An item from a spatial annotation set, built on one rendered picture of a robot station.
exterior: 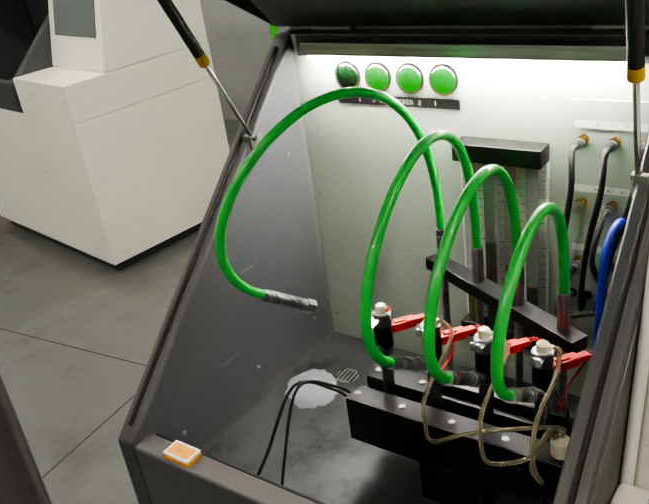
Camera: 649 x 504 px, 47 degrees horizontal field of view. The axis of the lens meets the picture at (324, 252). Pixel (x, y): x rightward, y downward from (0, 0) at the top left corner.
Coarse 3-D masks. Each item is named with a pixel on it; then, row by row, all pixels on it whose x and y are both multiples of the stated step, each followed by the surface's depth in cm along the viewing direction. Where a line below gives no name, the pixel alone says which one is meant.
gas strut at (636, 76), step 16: (640, 0) 73; (640, 16) 75; (640, 32) 76; (640, 48) 77; (640, 64) 79; (640, 80) 80; (640, 128) 87; (640, 144) 89; (640, 160) 90; (640, 176) 92
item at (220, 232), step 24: (336, 96) 102; (360, 96) 104; (384, 96) 106; (288, 120) 99; (408, 120) 110; (264, 144) 98; (240, 168) 98; (432, 168) 115; (216, 240) 100; (240, 288) 104
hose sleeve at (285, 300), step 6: (270, 294) 107; (276, 294) 108; (282, 294) 108; (264, 300) 107; (270, 300) 107; (276, 300) 107; (282, 300) 108; (288, 300) 109; (294, 300) 109; (300, 300) 110; (306, 300) 111; (288, 306) 109; (294, 306) 110; (300, 306) 110; (306, 306) 111
